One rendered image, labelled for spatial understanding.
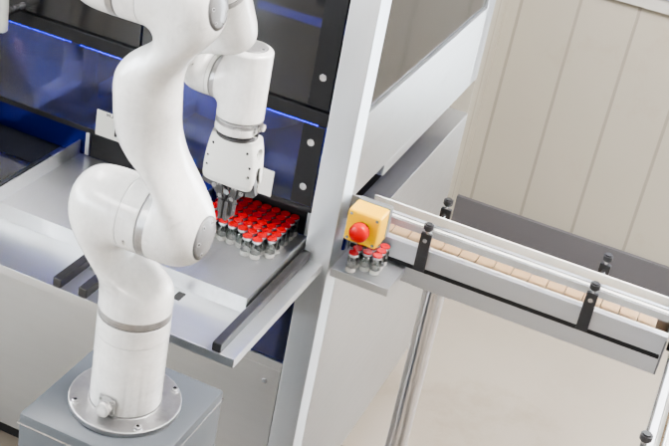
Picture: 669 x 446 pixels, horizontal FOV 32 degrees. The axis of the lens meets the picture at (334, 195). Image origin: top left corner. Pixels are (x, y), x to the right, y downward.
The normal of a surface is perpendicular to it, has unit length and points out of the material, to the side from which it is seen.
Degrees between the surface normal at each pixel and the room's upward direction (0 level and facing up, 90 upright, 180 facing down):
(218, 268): 0
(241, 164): 90
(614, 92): 90
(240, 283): 0
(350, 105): 90
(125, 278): 34
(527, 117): 90
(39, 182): 0
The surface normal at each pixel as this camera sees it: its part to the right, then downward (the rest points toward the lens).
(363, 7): -0.39, 0.38
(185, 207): 0.76, -0.02
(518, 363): 0.17, -0.87
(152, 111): 0.26, 0.59
